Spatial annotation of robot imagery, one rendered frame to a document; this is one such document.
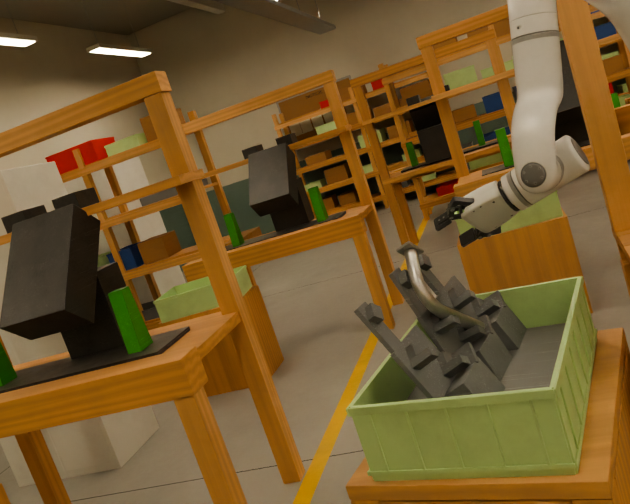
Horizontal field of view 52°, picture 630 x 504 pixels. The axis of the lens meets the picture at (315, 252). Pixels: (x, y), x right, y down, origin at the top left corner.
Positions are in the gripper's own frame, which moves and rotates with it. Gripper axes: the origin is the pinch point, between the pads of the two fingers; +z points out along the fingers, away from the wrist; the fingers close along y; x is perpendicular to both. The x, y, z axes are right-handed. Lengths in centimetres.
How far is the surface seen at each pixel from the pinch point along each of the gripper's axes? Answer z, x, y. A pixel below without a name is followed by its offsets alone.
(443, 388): 14.3, 30.6, -5.7
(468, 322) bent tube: 10.8, 12.2, -16.6
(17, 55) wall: 620, -745, -16
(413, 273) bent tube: 11.4, 5.3, 1.1
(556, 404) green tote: -10.1, 44.5, -2.1
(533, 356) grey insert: 5.0, 18.8, -32.3
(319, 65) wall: 425, -904, -456
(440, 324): 13.4, 14.3, -8.6
